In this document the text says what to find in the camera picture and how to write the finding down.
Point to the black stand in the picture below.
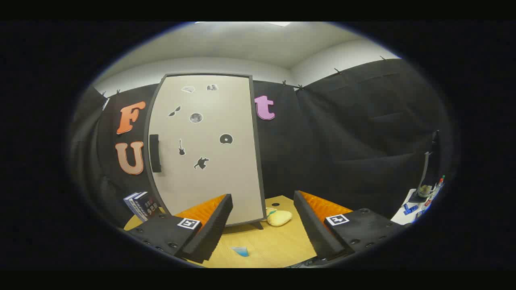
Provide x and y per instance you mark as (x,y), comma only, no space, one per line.
(415,197)

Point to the small glass jar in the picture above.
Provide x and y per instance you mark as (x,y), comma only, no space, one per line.
(424,190)

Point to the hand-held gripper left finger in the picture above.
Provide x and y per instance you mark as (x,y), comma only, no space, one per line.
(213,229)

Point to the blue clip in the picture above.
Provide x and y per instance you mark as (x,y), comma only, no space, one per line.
(410,209)

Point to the white spine book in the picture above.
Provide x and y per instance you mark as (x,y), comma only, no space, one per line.
(137,207)
(129,202)

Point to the yellow plush toy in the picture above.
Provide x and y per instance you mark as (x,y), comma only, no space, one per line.
(279,218)

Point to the dark cover book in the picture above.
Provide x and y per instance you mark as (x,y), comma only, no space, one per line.
(152,208)

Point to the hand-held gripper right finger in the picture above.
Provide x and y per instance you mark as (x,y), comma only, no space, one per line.
(312,229)

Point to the white side table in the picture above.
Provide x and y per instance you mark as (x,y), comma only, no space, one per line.
(403,215)

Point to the blue white cosmetic tube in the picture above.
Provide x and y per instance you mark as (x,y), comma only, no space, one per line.
(242,252)

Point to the dark grey cabinet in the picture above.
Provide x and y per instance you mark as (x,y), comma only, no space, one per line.
(258,161)

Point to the black backdrop cloth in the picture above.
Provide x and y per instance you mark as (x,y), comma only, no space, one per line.
(342,141)

